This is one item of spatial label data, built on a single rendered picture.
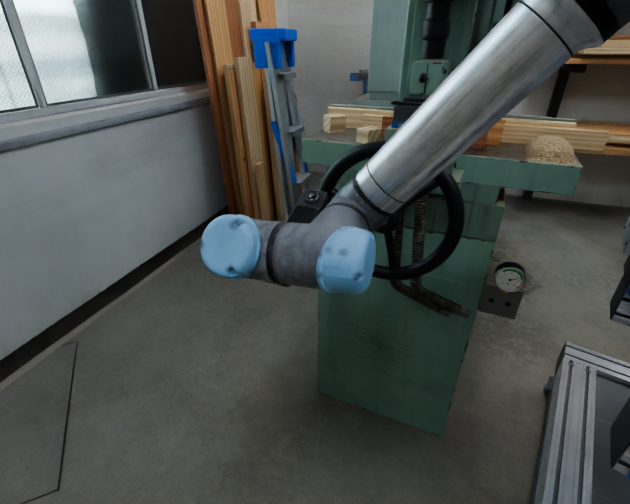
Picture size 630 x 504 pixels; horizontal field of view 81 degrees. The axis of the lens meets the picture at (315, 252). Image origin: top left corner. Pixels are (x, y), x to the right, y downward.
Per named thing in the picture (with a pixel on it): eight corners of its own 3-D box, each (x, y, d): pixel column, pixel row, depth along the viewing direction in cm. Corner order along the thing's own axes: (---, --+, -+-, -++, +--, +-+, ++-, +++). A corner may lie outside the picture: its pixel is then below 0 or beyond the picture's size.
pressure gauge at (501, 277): (488, 295, 83) (497, 264, 79) (489, 286, 86) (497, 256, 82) (519, 302, 81) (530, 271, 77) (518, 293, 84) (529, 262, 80)
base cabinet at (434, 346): (315, 392, 134) (315, 212, 99) (362, 303, 180) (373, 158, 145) (443, 438, 118) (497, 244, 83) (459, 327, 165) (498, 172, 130)
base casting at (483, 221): (316, 212, 99) (316, 179, 95) (374, 158, 145) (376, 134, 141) (497, 243, 84) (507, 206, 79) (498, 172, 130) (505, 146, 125)
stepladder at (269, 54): (283, 273, 207) (242, 28, 151) (298, 251, 228) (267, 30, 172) (310, 275, 201) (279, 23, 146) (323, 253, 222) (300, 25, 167)
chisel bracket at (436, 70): (408, 101, 88) (412, 61, 84) (418, 94, 100) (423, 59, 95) (440, 103, 86) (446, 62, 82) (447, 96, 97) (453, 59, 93)
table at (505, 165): (282, 172, 87) (281, 147, 84) (330, 144, 111) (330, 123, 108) (583, 214, 66) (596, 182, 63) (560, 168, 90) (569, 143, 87)
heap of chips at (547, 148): (526, 160, 75) (532, 141, 73) (523, 145, 86) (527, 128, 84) (578, 165, 71) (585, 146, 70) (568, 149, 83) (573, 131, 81)
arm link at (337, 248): (383, 206, 45) (301, 200, 49) (359, 247, 36) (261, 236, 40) (382, 262, 49) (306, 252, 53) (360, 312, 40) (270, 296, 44)
